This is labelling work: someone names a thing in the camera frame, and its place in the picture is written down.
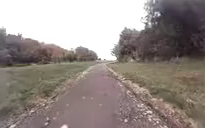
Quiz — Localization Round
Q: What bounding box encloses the grass field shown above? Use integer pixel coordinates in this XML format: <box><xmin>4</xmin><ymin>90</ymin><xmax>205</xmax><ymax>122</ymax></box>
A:
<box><xmin>106</xmin><ymin>56</ymin><xmax>205</xmax><ymax>128</ymax></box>
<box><xmin>0</xmin><ymin>61</ymin><xmax>97</xmax><ymax>128</ymax></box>

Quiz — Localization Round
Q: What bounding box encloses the grey paved path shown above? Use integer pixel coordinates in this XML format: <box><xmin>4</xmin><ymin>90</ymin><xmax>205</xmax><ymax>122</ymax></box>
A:
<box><xmin>9</xmin><ymin>62</ymin><xmax>171</xmax><ymax>128</ymax></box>

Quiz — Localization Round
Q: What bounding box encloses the row of dark trees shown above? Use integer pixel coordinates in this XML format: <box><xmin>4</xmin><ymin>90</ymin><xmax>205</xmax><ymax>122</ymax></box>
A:
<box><xmin>111</xmin><ymin>0</ymin><xmax>205</xmax><ymax>64</ymax></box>

